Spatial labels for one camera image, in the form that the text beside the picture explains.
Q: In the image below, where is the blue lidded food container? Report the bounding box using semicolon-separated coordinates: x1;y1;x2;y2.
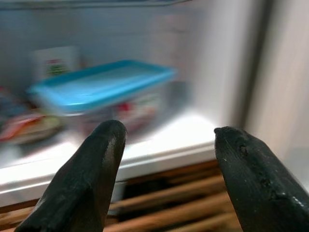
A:
26;59;179;137

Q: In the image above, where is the white green juice carton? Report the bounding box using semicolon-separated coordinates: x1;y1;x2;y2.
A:
30;46;82;82

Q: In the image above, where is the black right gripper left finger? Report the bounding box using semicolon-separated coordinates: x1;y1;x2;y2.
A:
14;120;128;232

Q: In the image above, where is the colourful food packet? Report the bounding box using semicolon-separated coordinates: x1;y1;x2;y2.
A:
0;87;65;145

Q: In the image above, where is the wooden slatted rack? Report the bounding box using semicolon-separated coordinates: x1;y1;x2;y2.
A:
0;159;244;232

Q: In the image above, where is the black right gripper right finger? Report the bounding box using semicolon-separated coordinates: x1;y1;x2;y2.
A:
213;126;309;232

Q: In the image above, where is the white fridge door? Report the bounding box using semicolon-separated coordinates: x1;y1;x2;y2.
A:
243;0;309;174

